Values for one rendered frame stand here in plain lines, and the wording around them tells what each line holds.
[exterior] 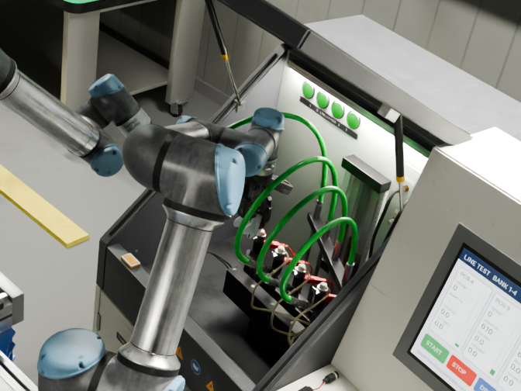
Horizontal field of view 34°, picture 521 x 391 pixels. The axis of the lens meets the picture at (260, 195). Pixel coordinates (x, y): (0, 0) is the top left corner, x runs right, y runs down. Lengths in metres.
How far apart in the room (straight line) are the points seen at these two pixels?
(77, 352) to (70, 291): 2.08
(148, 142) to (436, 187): 0.65
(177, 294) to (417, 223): 0.60
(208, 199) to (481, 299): 0.63
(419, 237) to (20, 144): 3.05
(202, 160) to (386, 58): 0.97
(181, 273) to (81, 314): 2.06
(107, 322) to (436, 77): 1.14
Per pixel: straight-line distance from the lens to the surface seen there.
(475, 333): 1.82
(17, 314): 2.16
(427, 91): 2.21
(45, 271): 3.75
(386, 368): 1.97
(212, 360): 2.06
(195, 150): 1.49
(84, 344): 1.60
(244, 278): 2.25
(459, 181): 1.81
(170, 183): 1.50
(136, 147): 1.52
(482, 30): 4.04
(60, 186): 4.28
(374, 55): 2.34
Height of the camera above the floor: 2.38
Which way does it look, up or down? 33 degrees down
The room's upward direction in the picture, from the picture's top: 11 degrees clockwise
